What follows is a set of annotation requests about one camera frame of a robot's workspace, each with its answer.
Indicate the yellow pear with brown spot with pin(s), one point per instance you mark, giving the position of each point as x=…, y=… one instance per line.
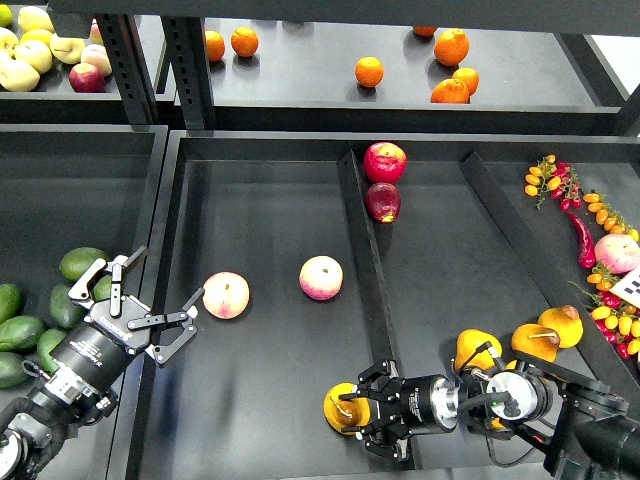
x=536, y=340

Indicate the black centre tray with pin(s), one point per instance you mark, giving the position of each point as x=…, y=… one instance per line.
x=244, y=399

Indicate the black tray divider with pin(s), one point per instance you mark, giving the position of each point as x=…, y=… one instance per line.
x=368, y=270
x=545, y=244

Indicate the dark green avocado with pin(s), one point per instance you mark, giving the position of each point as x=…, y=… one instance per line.
x=63, y=311

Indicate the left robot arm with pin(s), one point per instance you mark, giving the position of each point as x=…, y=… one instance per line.
x=35, y=427

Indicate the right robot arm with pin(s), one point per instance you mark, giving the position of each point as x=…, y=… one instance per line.
x=577, y=423

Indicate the green avocado lower left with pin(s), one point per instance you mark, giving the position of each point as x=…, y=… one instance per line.
x=12, y=372

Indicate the black shelf upright left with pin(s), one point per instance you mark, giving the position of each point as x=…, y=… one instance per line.
x=124, y=49

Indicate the orange half hidden left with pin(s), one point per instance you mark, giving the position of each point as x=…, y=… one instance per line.
x=215, y=45

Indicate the cherry tomato bunch lower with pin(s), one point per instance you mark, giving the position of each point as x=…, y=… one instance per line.
x=617, y=319

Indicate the bright red apple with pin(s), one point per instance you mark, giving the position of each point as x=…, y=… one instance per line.
x=384, y=162

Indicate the dark red apple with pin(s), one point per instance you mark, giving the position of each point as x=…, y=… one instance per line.
x=383, y=202

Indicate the pale yellow apple front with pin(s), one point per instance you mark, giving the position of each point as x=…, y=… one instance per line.
x=18, y=76

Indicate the green avocado left edge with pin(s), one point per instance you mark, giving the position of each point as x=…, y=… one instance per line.
x=11, y=301

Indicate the light green avocado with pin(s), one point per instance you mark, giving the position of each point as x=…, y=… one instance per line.
x=76, y=261
x=102, y=289

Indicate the green avocado front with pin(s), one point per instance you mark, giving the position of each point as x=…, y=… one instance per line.
x=46, y=343

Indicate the light green avocado back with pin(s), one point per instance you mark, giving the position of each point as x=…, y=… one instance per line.
x=76, y=261

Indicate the black shelf upright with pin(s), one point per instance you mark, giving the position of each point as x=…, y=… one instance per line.
x=186, y=49
x=124, y=49

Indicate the pink apple centre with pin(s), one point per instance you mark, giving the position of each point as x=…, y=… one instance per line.
x=321, y=277

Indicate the pink apple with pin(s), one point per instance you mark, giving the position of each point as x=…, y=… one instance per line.
x=321, y=277
x=226, y=295

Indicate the red apple on shelf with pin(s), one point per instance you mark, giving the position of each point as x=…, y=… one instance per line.
x=86, y=78

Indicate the pale yellow apple right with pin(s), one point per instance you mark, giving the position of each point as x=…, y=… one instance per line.
x=67, y=50

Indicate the yellow lemon on shelf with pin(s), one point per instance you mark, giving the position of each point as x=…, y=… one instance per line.
x=41, y=35

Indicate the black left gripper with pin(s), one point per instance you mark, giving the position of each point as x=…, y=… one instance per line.
x=114, y=332

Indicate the green avocado middle left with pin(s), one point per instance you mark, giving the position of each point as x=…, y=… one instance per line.
x=21, y=333

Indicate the pale yellow apple middle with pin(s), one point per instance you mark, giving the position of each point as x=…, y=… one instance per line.
x=36, y=53

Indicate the pink apple left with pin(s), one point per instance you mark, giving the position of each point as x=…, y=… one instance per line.
x=226, y=295

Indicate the black tray divider left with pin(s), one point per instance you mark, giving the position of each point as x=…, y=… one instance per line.
x=368, y=270

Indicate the pale pink peach shelf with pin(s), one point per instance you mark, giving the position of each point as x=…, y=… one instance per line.
x=96, y=55

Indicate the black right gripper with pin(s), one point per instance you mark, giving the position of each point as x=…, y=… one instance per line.
x=405, y=408

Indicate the pale yellow apple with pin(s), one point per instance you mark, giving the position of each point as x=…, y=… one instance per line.
x=18, y=76
x=36, y=53
x=67, y=50

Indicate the red chili pepper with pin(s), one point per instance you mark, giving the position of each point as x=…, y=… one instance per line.
x=586, y=245

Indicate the black shelf upright right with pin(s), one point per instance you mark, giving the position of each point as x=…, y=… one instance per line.
x=186, y=49

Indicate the pink peach behind upright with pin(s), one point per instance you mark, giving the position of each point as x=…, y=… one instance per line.
x=95, y=35

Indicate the black left tray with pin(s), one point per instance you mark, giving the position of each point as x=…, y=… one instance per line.
x=67, y=186

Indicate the black tray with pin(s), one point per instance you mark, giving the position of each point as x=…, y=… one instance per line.
x=67, y=186
x=244, y=399

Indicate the black tray divider right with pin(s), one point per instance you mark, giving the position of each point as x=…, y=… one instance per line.
x=545, y=244

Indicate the light green avocado right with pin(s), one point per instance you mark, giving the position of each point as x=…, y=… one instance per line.
x=102, y=289

